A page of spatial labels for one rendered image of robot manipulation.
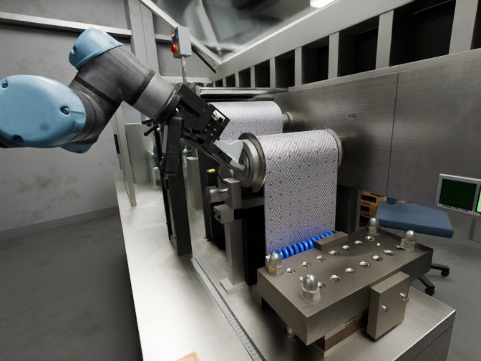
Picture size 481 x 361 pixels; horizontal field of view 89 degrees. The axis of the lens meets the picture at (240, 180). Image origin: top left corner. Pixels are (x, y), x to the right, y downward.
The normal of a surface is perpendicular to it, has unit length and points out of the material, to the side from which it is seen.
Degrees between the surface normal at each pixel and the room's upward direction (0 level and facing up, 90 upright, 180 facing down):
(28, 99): 90
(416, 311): 0
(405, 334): 0
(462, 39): 90
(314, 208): 90
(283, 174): 90
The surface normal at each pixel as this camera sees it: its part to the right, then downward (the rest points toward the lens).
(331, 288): -0.05, -0.97
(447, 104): -0.88, 0.16
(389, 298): 0.47, 0.19
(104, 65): 0.26, 0.33
